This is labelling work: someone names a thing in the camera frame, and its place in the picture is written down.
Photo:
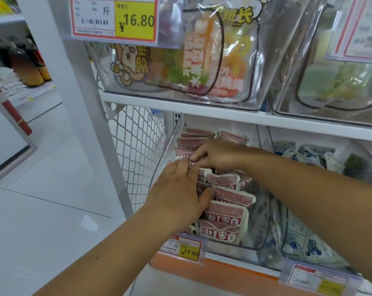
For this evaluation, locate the person's left hand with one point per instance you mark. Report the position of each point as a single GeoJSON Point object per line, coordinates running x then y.
{"type": "Point", "coordinates": [173, 197]}

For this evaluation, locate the person's right hand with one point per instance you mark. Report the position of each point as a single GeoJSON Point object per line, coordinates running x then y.
{"type": "Point", "coordinates": [224, 155]}

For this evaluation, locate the person's right fingers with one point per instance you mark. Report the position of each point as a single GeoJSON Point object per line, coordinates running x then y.
{"type": "Point", "coordinates": [201, 154]}

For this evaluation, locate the person's left thumb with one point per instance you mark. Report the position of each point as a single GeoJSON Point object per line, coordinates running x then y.
{"type": "Point", "coordinates": [207, 196]}

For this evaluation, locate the pink snack packet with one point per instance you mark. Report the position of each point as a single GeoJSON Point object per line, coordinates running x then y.
{"type": "Point", "coordinates": [194, 164]}

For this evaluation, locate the person's left forearm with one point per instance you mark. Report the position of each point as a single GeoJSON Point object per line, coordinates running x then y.
{"type": "Point", "coordinates": [112, 255]}

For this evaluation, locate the person's right forearm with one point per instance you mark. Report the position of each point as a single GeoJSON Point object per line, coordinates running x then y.
{"type": "Point", "coordinates": [312, 197]}

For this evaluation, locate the pile of pink packets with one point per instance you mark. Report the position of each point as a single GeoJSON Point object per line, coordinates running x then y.
{"type": "Point", "coordinates": [226, 212]}

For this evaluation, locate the small yellow white price tag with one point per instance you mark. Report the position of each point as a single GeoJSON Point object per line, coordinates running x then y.
{"type": "Point", "coordinates": [320, 280]}
{"type": "Point", "coordinates": [184, 248]}

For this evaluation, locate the clear bin with pink packets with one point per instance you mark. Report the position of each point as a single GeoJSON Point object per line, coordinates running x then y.
{"type": "Point", "coordinates": [260, 218]}

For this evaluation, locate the large colourful candy bag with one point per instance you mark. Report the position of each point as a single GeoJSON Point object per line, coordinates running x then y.
{"type": "Point", "coordinates": [216, 58]}

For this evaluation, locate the clear bin with green bag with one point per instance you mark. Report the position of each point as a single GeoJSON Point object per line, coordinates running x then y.
{"type": "Point", "coordinates": [284, 89]}

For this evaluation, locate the bear print candy bag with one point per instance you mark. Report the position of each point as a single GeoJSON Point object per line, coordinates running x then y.
{"type": "Point", "coordinates": [136, 67]}

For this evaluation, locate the pile of blue white packets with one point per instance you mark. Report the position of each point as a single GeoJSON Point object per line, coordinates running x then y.
{"type": "Point", "coordinates": [309, 240]}

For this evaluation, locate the clear bin with candy bags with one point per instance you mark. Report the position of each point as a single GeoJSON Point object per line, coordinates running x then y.
{"type": "Point", "coordinates": [275, 58]}

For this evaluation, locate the white shelf rack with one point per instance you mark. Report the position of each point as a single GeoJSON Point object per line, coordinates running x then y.
{"type": "Point", "coordinates": [81, 104]}

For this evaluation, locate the clear bin with blue packets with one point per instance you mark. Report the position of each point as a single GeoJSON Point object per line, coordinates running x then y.
{"type": "Point", "coordinates": [355, 163]}

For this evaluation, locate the green candy bag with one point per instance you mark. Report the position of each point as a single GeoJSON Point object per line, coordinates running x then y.
{"type": "Point", "coordinates": [337, 83]}

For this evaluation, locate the large yellow white price tag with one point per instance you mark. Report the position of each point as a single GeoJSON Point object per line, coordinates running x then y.
{"type": "Point", "coordinates": [112, 18]}

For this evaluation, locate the dark sauce bottle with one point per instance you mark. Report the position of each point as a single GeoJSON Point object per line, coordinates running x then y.
{"type": "Point", "coordinates": [24, 69]}
{"type": "Point", "coordinates": [37, 63]}

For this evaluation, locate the white shelf with red strip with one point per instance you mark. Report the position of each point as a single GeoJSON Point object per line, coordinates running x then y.
{"type": "Point", "coordinates": [7, 129]}

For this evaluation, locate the red framed white price tag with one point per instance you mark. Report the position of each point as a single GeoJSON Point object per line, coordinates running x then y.
{"type": "Point", "coordinates": [358, 30]}

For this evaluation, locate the stack of white bags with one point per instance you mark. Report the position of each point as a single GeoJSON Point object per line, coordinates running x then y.
{"type": "Point", "coordinates": [5, 80]}

